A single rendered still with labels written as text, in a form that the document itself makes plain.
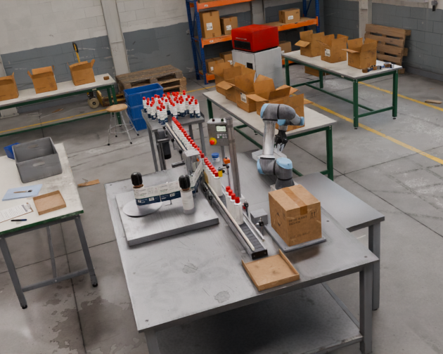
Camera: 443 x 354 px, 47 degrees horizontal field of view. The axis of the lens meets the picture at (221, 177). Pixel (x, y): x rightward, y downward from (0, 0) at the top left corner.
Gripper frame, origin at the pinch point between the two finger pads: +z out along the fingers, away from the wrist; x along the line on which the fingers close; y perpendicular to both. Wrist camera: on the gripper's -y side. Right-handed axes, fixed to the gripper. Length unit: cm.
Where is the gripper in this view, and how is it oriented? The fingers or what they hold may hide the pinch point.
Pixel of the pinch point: (278, 152)
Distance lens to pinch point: 448.4
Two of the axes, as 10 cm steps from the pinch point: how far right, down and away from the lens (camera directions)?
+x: -9.4, -0.4, -3.4
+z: -1.6, 9.3, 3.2
